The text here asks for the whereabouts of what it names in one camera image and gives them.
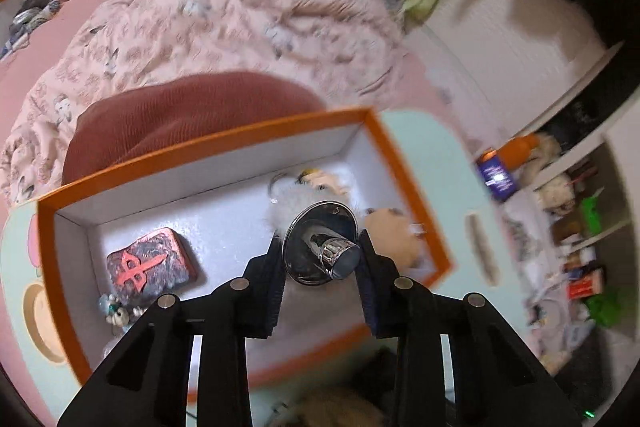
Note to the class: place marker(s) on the orange bottle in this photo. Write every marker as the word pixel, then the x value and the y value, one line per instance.
pixel 520 149

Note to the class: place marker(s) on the white shelf unit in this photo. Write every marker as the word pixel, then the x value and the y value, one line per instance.
pixel 617 187

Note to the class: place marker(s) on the pink printed blanket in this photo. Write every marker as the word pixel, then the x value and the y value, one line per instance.
pixel 200 17

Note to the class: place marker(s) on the chrome round knob plate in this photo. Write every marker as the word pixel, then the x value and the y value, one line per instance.
pixel 320 227

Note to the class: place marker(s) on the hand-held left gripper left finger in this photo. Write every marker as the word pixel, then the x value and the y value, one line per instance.
pixel 274 289

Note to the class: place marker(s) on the maroon pillow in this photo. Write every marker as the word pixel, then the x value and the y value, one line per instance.
pixel 190 107

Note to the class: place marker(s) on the black block with red mark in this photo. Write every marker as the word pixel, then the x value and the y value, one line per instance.
pixel 150 262

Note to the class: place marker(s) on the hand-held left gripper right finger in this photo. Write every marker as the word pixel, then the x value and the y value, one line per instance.
pixel 367 299

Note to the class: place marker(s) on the white fluffy pom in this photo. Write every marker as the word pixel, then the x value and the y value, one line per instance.
pixel 287 202

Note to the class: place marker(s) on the brown bear plush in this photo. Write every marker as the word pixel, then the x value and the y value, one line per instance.
pixel 390 232

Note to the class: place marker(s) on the brown fur pom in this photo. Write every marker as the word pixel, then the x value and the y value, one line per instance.
pixel 330 407

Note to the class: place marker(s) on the green toy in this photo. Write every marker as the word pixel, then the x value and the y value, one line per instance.
pixel 592 212

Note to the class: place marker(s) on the orange cardboard box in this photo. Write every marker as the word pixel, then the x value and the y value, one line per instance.
pixel 200 187

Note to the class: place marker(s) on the patterned clothes pile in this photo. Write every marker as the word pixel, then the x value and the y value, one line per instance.
pixel 30 9

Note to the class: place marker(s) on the white cabinet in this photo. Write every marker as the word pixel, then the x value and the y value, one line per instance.
pixel 525 32

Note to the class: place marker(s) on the red small box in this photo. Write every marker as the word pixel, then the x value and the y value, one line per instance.
pixel 585 288

